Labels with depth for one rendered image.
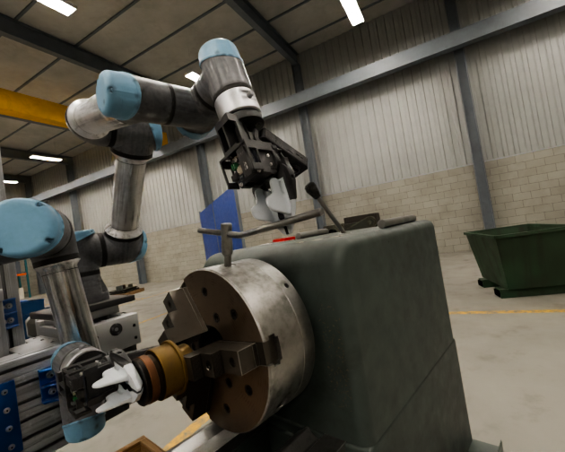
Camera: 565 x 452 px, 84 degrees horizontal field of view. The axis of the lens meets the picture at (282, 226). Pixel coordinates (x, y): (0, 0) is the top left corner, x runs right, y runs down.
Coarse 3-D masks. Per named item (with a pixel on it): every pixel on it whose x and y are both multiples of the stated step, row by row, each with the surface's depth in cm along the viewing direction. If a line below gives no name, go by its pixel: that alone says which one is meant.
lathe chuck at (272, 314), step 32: (192, 288) 64; (224, 288) 56; (256, 288) 56; (224, 320) 57; (256, 320) 51; (288, 320) 56; (288, 352) 54; (224, 384) 59; (256, 384) 52; (288, 384) 54; (224, 416) 60; (256, 416) 53
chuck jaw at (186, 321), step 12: (180, 288) 64; (168, 300) 63; (180, 300) 62; (192, 300) 64; (168, 312) 63; (180, 312) 60; (192, 312) 62; (168, 324) 60; (180, 324) 59; (192, 324) 60; (204, 324) 61; (168, 336) 56; (180, 336) 57; (192, 336) 58
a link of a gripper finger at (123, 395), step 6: (120, 384) 51; (126, 384) 51; (120, 390) 51; (126, 390) 49; (132, 390) 47; (108, 396) 50; (114, 396) 50; (120, 396) 49; (126, 396) 48; (132, 396) 47; (138, 396) 46; (108, 402) 48; (114, 402) 47; (120, 402) 47; (126, 402) 47; (132, 402) 48; (102, 408) 46; (108, 408) 46
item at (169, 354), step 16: (160, 352) 51; (176, 352) 52; (144, 368) 49; (160, 368) 50; (176, 368) 51; (144, 384) 48; (160, 384) 49; (176, 384) 51; (144, 400) 49; (160, 400) 51
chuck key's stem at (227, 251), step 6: (228, 222) 62; (222, 228) 61; (228, 228) 61; (222, 234) 61; (222, 240) 61; (228, 240) 61; (222, 246) 61; (228, 246) 61; (222, 252) 61; (228, 252) 61; (228, 258) 62; (228, 264) 62
